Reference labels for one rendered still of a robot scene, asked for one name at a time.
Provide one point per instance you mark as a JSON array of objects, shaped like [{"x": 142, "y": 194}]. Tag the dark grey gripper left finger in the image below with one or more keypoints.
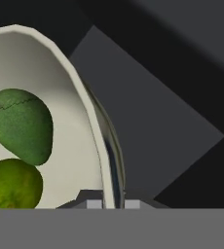
[{"x": 93, "y": 200}]

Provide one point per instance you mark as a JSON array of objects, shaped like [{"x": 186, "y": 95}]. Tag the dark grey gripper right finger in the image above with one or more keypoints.
[{"x": 135, "y": 201}]

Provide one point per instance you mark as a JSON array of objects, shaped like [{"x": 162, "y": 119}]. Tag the white bowl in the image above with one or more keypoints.
[{"x": 70, "y": 129}]

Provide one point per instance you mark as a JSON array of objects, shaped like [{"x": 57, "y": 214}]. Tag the yellow-green lime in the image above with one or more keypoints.
[{"x": 11, "y": 184}]

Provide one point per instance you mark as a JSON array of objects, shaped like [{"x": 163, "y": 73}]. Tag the dark green avocado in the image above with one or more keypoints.
[{"x": 23, "y": 124}]

